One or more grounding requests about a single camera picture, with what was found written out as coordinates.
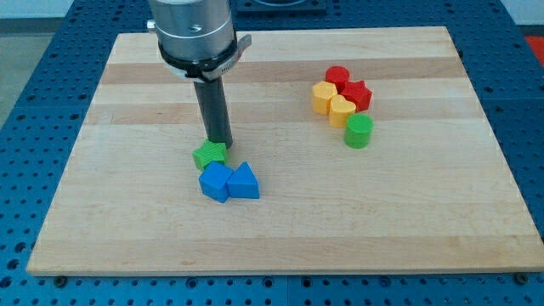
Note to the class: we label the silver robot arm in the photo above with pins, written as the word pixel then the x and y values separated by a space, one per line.
pixel 197 38

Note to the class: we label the blue triangle block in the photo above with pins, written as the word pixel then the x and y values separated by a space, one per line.
pixel 243 183

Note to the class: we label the green star block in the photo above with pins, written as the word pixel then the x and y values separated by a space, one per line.
pixel 209 152

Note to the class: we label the blue cube block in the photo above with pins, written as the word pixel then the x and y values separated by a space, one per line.
pixel 213 181

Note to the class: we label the yellow pentagon block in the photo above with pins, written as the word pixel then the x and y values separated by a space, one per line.
pixel 322 93

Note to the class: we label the yellow heart block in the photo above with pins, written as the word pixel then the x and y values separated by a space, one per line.
pixel 340 111

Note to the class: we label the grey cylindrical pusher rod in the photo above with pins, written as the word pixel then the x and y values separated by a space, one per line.
pixel 214 112

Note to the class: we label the green cylinder block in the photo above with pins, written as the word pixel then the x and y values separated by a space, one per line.
pixel 358 131

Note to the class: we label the red cylinder block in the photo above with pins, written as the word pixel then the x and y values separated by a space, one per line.
pixel 338 75

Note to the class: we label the red star block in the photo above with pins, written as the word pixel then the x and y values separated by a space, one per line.
pixel 358 93

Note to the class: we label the wooden board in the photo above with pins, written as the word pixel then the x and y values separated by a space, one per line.
pixel 430 194

